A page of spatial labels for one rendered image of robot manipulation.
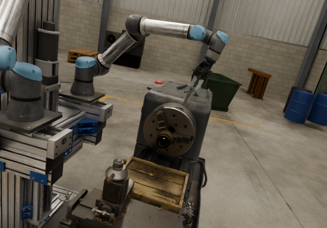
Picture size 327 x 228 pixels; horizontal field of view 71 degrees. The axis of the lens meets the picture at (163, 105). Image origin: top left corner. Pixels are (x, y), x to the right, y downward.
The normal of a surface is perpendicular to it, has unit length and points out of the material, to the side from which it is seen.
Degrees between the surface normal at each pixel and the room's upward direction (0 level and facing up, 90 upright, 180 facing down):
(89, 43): 90
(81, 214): 0
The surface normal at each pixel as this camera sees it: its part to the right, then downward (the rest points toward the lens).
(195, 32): -0.33, 0.22
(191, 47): -0.04, 0.29
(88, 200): 0.20, -0.94
